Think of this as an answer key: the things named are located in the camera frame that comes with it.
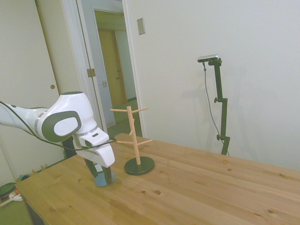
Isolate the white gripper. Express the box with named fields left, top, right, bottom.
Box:
left=76, top=142, right=116, bottom=186

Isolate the small blue enamel mug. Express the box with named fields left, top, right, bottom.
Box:
left=93, top=172, right=116, bottom=188

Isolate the wooden mug tree black base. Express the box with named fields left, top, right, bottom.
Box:
left=109, top=105, right=156, bottom=176

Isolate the white open door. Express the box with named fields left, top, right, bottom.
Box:
left=79, top=0, right=116, bottom=129

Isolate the white floor item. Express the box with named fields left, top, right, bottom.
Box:
left=7, top=193, right=23, bottom=203

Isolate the green round floor item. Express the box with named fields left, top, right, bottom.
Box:
left=0, top=182, right=17, bottom=197

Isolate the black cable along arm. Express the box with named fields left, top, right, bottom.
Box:
left=0, top=100, right=117, bottom=150

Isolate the black jointed camera stand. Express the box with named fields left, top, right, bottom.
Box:
left=208, top=58, right=231, bottom=156

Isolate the grey wall switch plate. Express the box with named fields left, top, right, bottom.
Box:
left=136, top=17, right=146, bottom=36

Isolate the silver camera on stand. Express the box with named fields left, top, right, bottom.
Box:
left=197, top=54, right=221, bottom=63

